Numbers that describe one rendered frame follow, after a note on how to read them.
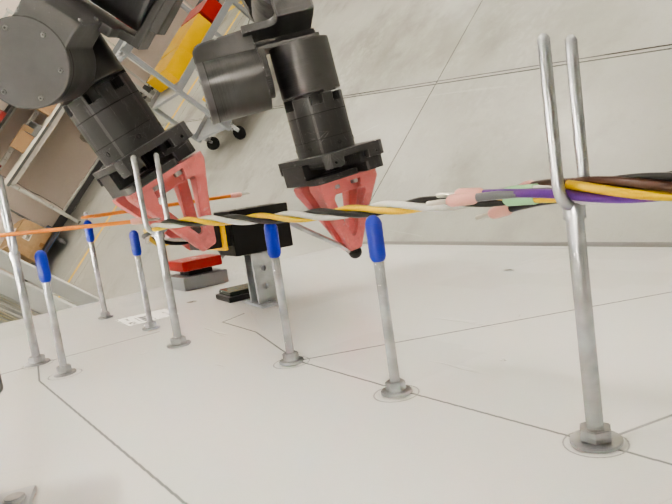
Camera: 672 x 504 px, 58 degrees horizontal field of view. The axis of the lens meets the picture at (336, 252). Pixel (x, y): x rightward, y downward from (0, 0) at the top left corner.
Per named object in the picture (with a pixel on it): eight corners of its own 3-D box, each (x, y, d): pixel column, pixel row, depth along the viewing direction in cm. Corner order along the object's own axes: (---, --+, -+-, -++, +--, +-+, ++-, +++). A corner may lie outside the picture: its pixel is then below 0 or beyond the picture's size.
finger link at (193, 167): (185, 272, 49) (114, 172, 46) (161, 268, 55) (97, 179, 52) (250, 224, 51) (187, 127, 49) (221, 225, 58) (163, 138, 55)
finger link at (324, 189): (339, 261, 57) (312, 164, 56) (304, 257, 64) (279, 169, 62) (395, 239, 61) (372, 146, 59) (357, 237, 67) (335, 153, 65)
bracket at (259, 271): (287, 302, 55) (278, 248, 55) (263, 308, 54) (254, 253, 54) (266, 297, 59) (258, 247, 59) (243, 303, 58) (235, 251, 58)
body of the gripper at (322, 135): (329, 175, 54) (307, 92, 52) (280, 182, 63) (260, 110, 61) (387, 157, 57) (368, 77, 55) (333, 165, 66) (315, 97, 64)
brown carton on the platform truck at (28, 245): (41, 238, 749) (13, 223, 731) (53, 231, 707) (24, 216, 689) (24, 266, 734) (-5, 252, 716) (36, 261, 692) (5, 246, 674)
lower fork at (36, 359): (22, 365, 46) (-18, 178, 45) (47, 358, 47) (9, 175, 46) (27, 369, 45) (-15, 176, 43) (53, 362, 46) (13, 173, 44)
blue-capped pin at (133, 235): (161, 327, 53) (143, 228, 52) (144, 332, 52) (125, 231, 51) (157, 325, 54) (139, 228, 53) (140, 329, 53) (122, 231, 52)
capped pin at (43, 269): (56, 372, 43) (31, 251, 41) (78, 368, 43) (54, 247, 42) (50, 379, 41) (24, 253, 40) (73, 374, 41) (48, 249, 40)
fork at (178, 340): (188, 339, 47) (155, 153, 45) (195, 343, 45) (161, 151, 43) (162, 346, 46) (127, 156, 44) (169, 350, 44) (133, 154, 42)
